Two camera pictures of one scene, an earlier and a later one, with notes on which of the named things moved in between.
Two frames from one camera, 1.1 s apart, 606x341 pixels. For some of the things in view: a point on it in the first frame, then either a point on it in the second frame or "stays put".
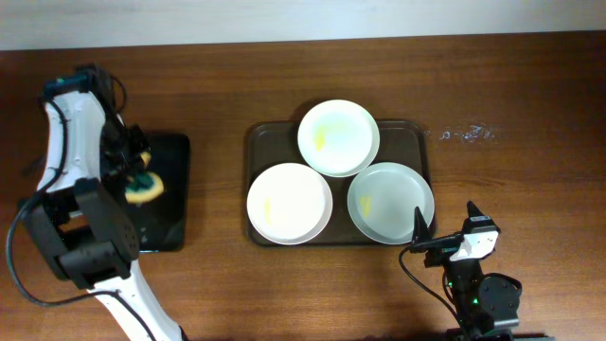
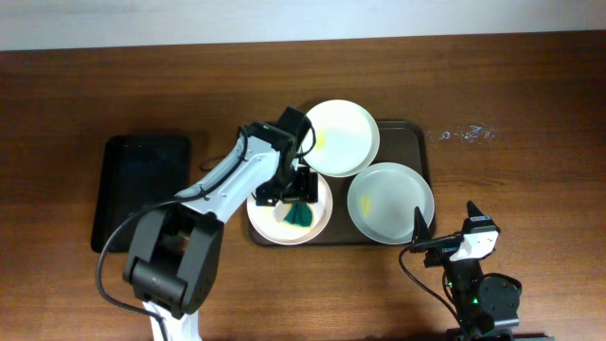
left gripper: (133, 154) -> (294, 193)
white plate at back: (338, 138) stays put
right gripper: (439, 256) stays put
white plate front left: (290, 204) stays put
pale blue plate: (383, 200) stays put
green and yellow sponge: (144, 187) -> (299, 214)
